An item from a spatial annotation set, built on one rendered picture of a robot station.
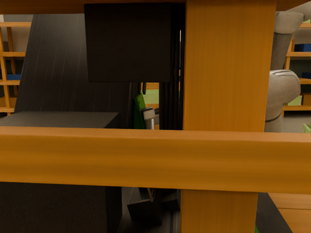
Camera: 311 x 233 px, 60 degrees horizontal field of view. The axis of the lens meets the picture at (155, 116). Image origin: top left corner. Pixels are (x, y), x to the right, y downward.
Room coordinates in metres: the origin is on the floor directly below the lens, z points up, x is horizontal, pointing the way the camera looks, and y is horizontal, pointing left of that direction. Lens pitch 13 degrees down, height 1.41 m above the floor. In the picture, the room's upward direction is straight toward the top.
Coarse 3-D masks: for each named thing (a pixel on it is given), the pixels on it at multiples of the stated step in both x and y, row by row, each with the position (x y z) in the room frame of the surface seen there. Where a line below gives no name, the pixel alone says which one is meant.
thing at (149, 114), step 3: (144, 111) 0.80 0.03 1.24; (147, 111) 0.79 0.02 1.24; (150, 111) 0.79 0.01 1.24; (153, 111) 0.79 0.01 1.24; (144, 114) 0.79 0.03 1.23; (147, 114) 0.79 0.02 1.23; (150, 114) 0.78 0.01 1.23; (153, 114) 0.78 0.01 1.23; (144, 117) 0.78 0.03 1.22; (147, 117) 0.78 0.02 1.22; (150, 117) 0.78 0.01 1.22; (153, 117) 0.78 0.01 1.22; (156, 117) 0.78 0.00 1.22; (144, 120) 0.78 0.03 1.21
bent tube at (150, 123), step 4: (144, 108) 0.80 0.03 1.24; (148, 108) 0.80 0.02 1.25; (152, 108) 0.80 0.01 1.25; (148, 120) 0.78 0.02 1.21; (152, 120) 0.78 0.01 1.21; (144, 124) 0.78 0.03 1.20; (148, 124) 0.77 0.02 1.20; (152, 124) 0.77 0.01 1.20; (148, 128) 0.76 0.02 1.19; (152, 128) 0.76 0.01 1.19
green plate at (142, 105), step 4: (136, 96) 0.87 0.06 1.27; (140, 96) 0.88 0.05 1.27; (136, 100) 0.82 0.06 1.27; (140, 100) 0.86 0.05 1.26; (136, 104) 0.82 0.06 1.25; (140, 104) 0.84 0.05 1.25; (144, 104) 0.92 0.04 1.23; (136, 108) 0.83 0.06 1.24; (140, 108) 0.82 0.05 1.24; (136, 112) 0.83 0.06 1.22; (140, 112) 0.82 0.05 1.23; (136, 116) 0.83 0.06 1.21; (140, 116) 0.82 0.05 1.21; (136, 120) 0.83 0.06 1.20; (140, 120) 0.82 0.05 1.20; (136, 124) 0.83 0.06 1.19; (140, 124) 0.83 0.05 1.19; (136, 128) 0.83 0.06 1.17; (140, 128) 0.83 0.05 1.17; (144, 128) 0.82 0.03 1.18
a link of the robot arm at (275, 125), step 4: (280, 116) 0.79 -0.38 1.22; (276, 120) 0.78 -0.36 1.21; (280, 120) 0.79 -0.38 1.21; (268, 124) 0.78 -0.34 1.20; (272, 124) 0.78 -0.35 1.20; (276, 124) 0.78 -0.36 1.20; (280, 124) 0.80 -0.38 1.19; (264, 128) 0.78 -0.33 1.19; (268, 128) 0.78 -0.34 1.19; (272, 128) 0.78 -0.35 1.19; (276, 128) 0.79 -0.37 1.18; (280, 128) 0.81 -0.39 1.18; (276, 132) 0.80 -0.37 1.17; (280, 132) 0.83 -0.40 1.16
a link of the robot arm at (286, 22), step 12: (276, 12) 1.16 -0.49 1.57; (288, 12) 1.15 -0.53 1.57; (300, 12) 1.14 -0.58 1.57; (276, 24) 1.18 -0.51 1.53; (288, 24) 1.17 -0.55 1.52; (300, 24) 1.18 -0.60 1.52; (276, 36) 1.22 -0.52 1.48; (288, 36) 1.21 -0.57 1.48; (276, 48) 1.23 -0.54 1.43; (276, 60) 1.25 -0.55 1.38
